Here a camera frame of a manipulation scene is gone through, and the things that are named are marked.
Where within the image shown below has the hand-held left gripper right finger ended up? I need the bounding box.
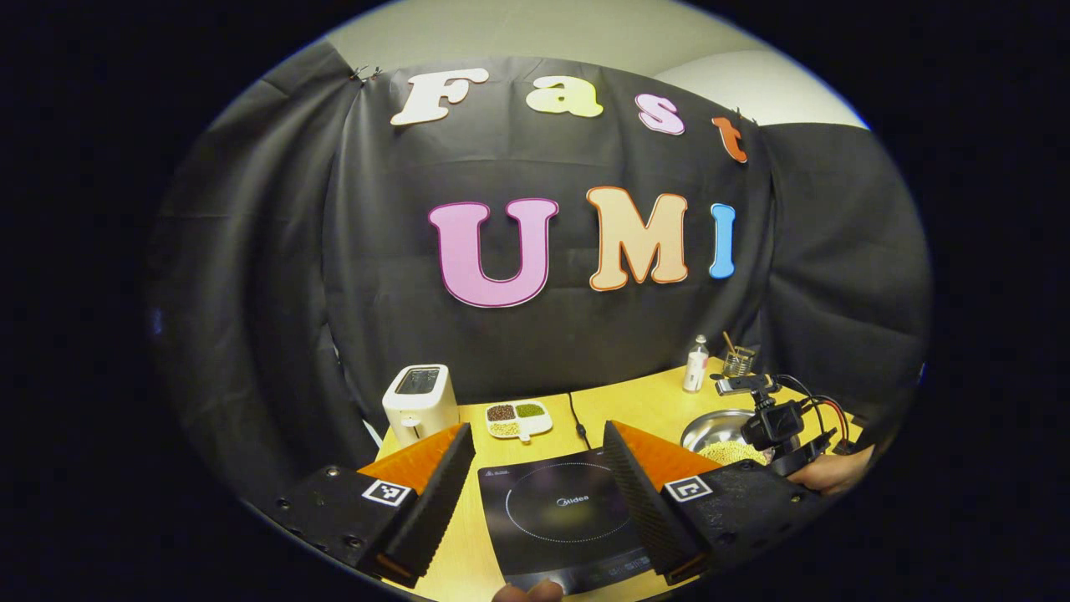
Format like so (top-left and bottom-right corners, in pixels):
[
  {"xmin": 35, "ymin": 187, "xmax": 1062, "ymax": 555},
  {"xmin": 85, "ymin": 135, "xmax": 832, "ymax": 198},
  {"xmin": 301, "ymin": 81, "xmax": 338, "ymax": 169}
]
[{"xmin": 602, "ymin": 420, "xmax": 833, "ymax": 586}]

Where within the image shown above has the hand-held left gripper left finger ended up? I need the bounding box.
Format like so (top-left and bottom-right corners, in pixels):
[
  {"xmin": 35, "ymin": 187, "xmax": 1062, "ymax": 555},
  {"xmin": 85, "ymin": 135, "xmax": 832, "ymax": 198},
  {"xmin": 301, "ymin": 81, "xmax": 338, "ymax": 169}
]
[{"xmin": 267, "ymin": 422, "xmax": 477, "ymax": 589}]

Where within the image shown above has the stainless steel pot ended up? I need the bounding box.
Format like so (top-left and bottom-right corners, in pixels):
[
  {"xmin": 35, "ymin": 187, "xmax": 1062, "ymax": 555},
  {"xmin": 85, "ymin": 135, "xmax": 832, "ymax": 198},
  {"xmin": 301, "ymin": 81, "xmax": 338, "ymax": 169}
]
[{"xmin": 680, "ymin": 408, "xmax": 774, "ymax": 467}]

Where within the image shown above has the black induction cooktop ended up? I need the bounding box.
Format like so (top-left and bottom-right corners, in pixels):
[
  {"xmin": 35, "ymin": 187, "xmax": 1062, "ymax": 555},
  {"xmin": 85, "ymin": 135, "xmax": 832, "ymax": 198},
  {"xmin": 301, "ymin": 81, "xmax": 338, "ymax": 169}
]
[{"xmin": 477, "ymin": 447, "xmax": 670, "ymax": 596}]

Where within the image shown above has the pile of yellow soybeans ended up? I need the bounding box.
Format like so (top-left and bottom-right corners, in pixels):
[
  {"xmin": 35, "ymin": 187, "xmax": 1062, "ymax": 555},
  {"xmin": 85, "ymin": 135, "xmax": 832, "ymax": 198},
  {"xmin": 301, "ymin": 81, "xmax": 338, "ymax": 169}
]
[{"xmin": 698, "ymin": 441, "xmax": 768, "ymax": 467}]

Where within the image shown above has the small glass holder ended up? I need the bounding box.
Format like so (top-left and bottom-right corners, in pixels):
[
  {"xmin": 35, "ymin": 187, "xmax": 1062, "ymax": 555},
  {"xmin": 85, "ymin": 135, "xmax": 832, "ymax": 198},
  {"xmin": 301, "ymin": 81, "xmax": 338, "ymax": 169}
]
[{"xmin": 722, "ymin": 331, "xmax": 757, "ymax": 379}]

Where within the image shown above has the white toaster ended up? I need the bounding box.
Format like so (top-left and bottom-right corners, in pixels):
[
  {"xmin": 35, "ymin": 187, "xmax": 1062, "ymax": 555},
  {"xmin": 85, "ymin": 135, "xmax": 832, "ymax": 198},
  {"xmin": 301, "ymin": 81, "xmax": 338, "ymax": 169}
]
[{"xmin": 382, "ymin": 364, "xmax": 461, "ymax": 448}]

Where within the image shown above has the small white bottle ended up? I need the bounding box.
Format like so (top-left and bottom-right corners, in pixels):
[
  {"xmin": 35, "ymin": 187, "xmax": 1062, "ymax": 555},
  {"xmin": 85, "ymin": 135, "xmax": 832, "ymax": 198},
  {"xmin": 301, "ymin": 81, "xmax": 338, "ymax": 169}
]
[{"xmin": 682, "ymin": 334, "xmax": 710, "ymax": 394}]

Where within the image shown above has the white divided bean dish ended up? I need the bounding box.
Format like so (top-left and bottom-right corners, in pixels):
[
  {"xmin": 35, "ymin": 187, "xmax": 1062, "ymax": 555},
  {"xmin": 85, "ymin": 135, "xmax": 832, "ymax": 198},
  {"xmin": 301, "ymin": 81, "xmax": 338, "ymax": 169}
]
[{"xmin": 485, "ymin": 400, "xmax": 554, "ymax": 442}]

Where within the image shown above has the black backdrop cloth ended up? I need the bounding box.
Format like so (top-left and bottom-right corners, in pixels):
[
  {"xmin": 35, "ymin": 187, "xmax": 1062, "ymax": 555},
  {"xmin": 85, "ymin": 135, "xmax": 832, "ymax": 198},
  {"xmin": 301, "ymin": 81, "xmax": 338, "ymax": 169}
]
[{"xmin": 146, "ymin": 42, "xmax": 933, "ymax": 503}]

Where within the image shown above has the gripper cable bundle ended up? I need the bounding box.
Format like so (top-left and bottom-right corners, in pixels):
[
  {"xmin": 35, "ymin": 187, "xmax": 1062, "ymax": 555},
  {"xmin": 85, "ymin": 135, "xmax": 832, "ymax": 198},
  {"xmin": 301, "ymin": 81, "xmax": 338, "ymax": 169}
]
[{"xmin": 773, "ymin": 374, "xmax": 855, "ymax": 457}]

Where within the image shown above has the black power cable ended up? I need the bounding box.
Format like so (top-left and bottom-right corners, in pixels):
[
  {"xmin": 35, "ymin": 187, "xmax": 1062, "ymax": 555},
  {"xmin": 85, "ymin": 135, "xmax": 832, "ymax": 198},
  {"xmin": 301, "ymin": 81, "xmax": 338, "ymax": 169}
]
[{"xmin": 568, "ymin": 391, "xmax": 593, "ymax": 451}]

